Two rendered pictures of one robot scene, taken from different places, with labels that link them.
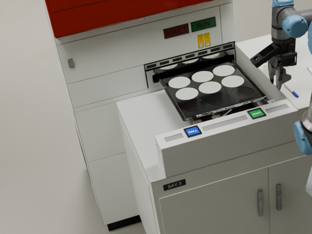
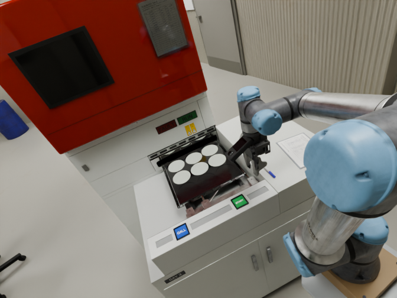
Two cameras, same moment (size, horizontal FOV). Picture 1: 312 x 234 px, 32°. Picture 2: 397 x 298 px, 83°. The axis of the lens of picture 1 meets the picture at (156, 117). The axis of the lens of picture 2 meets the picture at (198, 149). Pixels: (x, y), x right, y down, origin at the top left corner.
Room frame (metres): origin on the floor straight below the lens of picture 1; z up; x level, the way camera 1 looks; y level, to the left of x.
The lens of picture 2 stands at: (1.13, -0.32, 1.72)
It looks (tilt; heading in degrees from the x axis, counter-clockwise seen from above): 36 degrees down; 2
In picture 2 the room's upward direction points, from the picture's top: 20 degrees counter-clockwise
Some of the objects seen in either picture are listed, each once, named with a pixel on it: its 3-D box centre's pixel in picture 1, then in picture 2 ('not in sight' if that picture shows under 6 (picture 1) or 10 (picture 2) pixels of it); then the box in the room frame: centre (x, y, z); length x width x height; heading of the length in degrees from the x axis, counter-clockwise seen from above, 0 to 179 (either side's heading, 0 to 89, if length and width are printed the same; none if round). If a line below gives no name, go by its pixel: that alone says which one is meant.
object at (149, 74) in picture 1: (191, 68); (185, 151); (2.27, -0.20, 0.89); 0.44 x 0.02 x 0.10; 101
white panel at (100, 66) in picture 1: (151, 52); (150, 146); (2.25, -0.03, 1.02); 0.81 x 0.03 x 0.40; 101
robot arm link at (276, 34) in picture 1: (281, 31); (250, 123); (1.81, -0.51, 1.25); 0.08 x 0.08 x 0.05
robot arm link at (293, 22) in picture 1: (296, 22); (267, 116); (1.71, -0.53, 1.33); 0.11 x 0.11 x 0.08; 3
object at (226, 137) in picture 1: (227, 137); (215, 226); (1.70, -0.26, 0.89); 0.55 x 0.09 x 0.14; 101
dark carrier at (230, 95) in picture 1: (210, 87); (199, 168); (2.07, -0.26, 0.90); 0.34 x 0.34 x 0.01; 11
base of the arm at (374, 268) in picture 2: not in sight; (352, 251); (1.44, -0.65, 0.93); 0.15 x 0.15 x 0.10
